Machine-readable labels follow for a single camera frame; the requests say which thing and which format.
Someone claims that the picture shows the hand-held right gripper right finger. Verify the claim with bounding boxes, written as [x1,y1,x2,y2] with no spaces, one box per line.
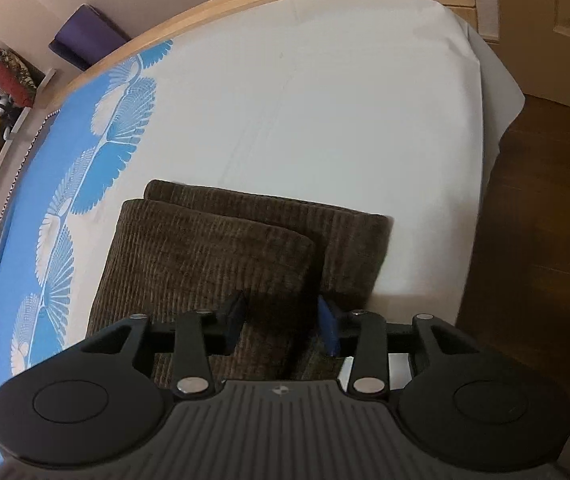
[317,296,466,396]

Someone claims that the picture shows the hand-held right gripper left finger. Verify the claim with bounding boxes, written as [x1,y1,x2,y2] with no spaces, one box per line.
[82,294,246,396]

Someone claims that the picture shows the brown corduroy pants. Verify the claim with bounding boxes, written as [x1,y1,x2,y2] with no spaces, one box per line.
[86,179,394,392]

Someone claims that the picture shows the blue and white bedsheet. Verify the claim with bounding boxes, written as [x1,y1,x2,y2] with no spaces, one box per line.
[0,0,526,391]

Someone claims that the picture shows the purple box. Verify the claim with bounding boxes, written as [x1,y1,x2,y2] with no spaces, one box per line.
[49,4,132,72]

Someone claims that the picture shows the red patterned cushion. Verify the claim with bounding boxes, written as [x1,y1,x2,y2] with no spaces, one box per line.
[0,46,38,109]

